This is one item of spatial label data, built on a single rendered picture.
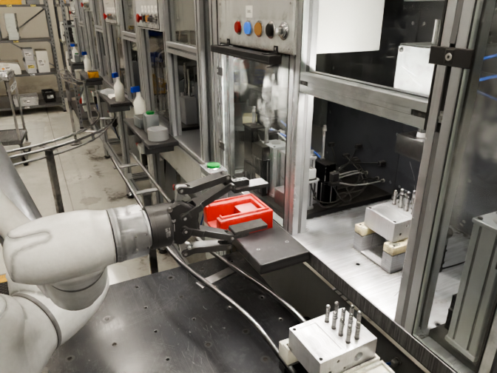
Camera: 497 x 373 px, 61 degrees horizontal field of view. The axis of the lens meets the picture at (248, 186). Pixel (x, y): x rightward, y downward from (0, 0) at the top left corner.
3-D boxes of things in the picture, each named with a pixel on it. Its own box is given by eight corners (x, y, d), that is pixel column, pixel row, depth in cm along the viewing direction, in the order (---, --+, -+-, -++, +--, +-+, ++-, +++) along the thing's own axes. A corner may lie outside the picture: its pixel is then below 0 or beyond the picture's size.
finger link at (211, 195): (177, 214, 76) (173, 209, 75) (228, 181, 78) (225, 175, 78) (184, 224, 73) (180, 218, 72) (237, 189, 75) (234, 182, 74)
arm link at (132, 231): (112, 223, 64) (151, 215, 66) (103, 200, 72) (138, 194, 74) (120, 273, 68) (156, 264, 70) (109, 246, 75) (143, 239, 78)
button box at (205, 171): (200, 198, 134) (199, 163, 129) (223, 194, 137) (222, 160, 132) (210, 209, 127) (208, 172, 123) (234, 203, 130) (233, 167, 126)
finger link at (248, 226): (234, 232, 79) (234, 236, 79) (268, 224, 82) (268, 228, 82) (228, 226, 81) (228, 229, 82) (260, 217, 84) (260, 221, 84)
